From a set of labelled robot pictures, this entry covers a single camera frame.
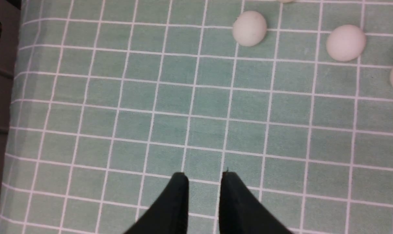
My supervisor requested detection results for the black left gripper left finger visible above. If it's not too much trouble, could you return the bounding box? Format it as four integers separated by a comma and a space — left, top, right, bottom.
125, 172, 189, 234

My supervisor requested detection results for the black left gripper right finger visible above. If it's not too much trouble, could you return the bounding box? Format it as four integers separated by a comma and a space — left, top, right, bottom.
218, 172, 292, 234

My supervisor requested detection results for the green checkered tablecloth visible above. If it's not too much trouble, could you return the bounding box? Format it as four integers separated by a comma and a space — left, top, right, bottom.
0, 0, 393, 234

